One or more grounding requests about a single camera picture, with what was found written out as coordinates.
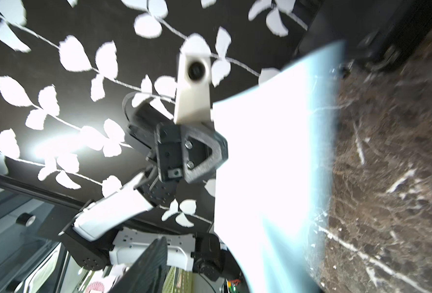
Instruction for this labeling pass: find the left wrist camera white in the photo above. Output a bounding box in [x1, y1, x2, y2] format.
[173, 53, 211, 125]

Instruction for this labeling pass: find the black case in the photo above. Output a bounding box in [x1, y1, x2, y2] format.
[296, 0, 432, 72]

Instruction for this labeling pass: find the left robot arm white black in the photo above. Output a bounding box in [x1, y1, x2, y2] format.
[59, 95, 228, 271]

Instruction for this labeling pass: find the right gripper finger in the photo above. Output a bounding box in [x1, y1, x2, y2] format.
[109, 237, 168, 293]

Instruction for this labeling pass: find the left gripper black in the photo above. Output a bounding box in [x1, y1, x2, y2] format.
[155, 123, 228, 184]

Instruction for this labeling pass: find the white square paper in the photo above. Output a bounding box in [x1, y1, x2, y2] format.
[213, 41, 344, 293]

